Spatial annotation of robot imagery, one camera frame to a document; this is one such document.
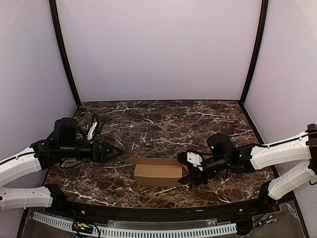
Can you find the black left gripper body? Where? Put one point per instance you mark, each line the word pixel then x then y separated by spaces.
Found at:
pixel 99 152

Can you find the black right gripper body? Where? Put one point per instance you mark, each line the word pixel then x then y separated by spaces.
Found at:
pixel 195 174

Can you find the brown cardboard box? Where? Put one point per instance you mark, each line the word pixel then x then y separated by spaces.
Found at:
pixel 163 172

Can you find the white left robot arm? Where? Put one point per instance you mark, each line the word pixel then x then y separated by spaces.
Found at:
pixel 67 140

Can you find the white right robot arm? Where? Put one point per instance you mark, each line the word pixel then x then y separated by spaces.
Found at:
pixel 224 156

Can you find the right green circuit board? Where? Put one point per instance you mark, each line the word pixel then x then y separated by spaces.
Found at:
pixel 264 219

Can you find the green circuit board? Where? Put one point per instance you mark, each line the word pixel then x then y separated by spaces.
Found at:
pixel 264 219
pixel 82 227

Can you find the left green circuit board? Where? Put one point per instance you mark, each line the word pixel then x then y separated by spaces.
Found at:
pixel 82 227

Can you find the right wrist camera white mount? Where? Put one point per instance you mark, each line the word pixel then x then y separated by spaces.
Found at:
pixel 190 160

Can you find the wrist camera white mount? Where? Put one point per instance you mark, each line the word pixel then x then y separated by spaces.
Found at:
pixel 95 129
pixel 190 160

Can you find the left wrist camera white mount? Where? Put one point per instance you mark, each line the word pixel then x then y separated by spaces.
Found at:
pixel 95 129

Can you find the black curved front rail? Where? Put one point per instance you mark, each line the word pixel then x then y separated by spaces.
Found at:
pixel 240 213

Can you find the white slotted cable duct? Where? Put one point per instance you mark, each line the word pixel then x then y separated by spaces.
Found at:
pixel 118 229

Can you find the black left corner post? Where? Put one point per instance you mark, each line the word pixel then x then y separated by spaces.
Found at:
pixel 62 52

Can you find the black corner post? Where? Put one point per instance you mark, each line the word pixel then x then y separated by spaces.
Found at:
pixel 256 51
pixel 62 52

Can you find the black right corner post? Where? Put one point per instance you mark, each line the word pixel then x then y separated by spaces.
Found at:
pixel 256 51

